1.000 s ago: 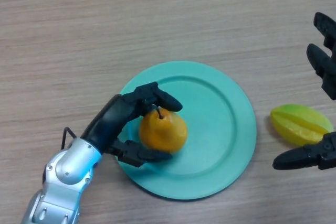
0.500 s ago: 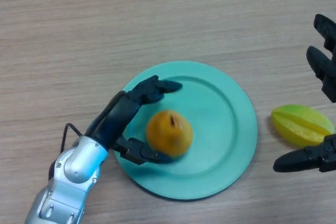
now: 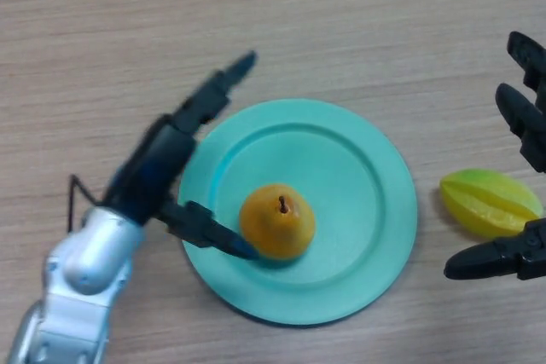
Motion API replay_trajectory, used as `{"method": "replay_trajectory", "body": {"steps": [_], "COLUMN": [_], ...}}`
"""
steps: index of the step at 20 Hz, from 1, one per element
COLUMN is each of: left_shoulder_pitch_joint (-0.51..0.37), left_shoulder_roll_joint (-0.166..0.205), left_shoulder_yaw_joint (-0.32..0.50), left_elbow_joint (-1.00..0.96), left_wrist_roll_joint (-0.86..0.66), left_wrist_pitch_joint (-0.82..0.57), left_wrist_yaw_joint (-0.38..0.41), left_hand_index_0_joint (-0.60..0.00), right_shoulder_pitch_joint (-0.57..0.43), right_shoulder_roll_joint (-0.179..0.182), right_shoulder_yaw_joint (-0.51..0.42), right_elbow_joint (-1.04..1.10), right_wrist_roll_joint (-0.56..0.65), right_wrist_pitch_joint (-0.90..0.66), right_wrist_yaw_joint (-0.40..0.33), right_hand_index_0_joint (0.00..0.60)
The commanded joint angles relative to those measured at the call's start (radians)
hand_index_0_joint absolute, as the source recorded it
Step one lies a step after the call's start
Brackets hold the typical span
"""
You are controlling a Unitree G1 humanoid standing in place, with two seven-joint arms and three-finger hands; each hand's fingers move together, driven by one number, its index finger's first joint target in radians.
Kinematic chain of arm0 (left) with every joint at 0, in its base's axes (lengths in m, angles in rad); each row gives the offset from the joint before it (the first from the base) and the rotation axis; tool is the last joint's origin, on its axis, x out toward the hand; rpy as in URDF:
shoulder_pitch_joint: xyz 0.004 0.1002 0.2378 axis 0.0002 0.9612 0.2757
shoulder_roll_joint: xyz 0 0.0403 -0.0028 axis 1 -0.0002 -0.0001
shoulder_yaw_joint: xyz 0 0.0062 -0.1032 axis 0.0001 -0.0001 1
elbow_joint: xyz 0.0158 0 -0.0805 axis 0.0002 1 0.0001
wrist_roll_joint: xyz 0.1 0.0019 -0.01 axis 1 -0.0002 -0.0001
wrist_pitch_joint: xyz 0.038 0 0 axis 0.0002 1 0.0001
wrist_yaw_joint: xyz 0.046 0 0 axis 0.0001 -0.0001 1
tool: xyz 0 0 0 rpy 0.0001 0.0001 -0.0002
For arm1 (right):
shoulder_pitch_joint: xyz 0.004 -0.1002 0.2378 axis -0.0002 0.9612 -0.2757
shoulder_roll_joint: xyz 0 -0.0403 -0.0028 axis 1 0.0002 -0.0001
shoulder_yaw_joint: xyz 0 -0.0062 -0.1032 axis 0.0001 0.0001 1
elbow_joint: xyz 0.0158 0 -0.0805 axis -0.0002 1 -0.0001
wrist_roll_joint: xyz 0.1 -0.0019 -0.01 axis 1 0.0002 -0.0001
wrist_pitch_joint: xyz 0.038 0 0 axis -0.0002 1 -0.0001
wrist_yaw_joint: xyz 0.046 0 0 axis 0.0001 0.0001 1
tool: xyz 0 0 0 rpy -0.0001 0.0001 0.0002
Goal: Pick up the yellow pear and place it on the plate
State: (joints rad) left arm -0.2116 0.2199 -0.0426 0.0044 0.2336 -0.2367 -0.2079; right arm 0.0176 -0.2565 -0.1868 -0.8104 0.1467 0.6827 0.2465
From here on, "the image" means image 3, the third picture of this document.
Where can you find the green round plate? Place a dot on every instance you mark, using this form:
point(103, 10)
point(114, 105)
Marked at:
point(350, 193)

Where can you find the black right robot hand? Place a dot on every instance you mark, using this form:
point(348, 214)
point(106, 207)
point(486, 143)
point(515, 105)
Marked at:
point(518, 108)

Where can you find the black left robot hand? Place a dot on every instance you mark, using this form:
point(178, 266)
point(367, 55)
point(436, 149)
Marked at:
point(153, 168)

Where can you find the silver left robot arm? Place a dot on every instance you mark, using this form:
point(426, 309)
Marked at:
point(94, 253)

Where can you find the yellow pear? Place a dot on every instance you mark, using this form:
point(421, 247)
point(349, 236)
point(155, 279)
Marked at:
point(277, 227)

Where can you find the yellow-green starfruit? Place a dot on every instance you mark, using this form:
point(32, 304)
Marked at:
point(482, 202)

